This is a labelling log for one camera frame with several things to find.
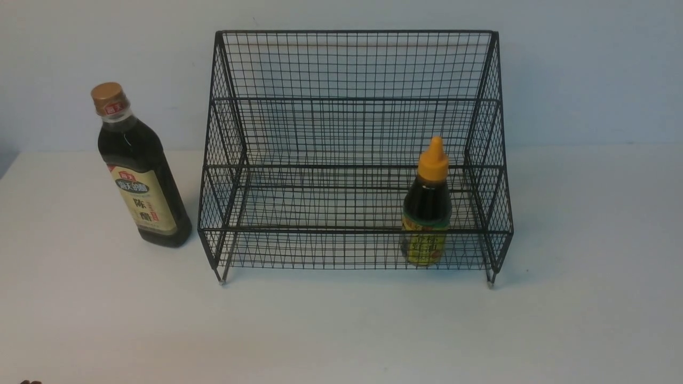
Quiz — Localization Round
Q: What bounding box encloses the oyster sauce bottle orange cap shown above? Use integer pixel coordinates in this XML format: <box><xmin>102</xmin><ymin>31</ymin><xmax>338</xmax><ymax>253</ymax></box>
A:
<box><xmin>401</xmin><ymin>136</ymin><xmax>452</xmax><ymax>267</ymax></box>

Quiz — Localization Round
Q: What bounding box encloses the dark vinegar bottle gold cap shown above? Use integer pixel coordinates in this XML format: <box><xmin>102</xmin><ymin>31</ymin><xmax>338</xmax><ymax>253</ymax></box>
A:
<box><xmin>91</xmin><ymin>82</ymin><xmax>192</xmax><ymax>248</ymax></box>

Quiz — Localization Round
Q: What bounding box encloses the black wire mesh rack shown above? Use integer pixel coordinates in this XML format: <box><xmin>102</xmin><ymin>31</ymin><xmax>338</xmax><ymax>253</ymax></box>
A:
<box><xmin>197</xmin><ymin>30</ymin><xmax>514</xmax><ymax>289</ymax></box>

